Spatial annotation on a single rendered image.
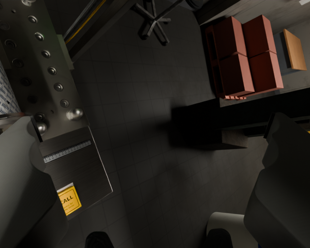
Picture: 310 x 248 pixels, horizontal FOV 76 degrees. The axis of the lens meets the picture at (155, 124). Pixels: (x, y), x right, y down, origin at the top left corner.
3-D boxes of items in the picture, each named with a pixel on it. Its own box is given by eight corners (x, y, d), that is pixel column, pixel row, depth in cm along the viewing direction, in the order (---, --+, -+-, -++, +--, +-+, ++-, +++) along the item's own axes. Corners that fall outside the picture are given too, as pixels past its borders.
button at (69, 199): (57, 218, 59) (59, 220, 57) (48, 197, 58) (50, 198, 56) (78, 205, 63) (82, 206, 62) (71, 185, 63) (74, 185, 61)
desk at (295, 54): (269, 80, 528) (307, 70, 469) (248, 81, 426) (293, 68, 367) (263, 53, 527) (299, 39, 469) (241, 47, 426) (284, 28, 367)
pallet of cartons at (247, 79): (226, 36, 382) (268, 15, 329) (240, 100, 383) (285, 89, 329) (201, 27, 319) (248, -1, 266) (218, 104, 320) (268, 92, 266)
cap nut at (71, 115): (69, 123, 52) (76, 120, 49) (64, 110, 52) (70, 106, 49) (81, 119, 55) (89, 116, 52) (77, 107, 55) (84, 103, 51)
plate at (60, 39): (55, 81, 63) (67, 69, 55) (43, 50, 62) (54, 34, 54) (63, 80, 65) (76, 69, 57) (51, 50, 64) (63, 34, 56)
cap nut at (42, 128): (31, 139, 46) (36, 137, 43) (25, 124, 46) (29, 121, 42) (47, 134, 48) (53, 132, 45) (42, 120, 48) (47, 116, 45)
